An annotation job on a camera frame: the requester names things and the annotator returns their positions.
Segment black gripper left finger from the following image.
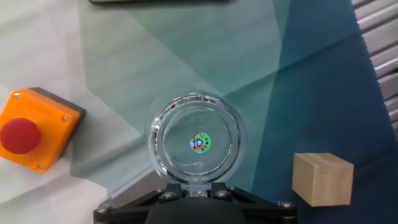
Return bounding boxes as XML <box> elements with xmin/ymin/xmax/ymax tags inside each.
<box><xmin>93</xmin><ymin>183</ymin><xmax>188</xmax><ymax>224</ymax></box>

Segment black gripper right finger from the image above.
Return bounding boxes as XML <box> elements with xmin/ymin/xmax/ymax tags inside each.
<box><xmin>211</xmin><ymin>183</ymin><xmax>299</xmax><ymax>224</ymax></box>

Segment clear glass cup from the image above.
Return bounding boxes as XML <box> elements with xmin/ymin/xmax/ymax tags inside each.
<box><xmin>144</xmin><ymin>90</ymin><xmax>248</xmax><ymax>198</ymax></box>

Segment wooden cube block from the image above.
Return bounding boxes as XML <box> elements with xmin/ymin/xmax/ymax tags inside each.
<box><xmin>291</xmin><ymin>152</ymin><xmax>354</xmax><ymax>208</ymax></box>

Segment orange emergency stop button box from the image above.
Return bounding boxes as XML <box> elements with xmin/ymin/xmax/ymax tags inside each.
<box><xmin>0</xmin><ymin>86</ymin><xmax>87</xmax><ymax>174</ymax></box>

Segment teal white blue tablecloth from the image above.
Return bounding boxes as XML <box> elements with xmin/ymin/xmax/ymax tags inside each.
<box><xmin>0</xmin><ymin>0</ymin><xmax>398</xmax><ymax>224</ymax></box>

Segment black wire cup rack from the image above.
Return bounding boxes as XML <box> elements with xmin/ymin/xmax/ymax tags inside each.
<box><xmin>88</xmin><ymin>0</ymin><xmax>233</xmax><ymax>6</ymax></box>

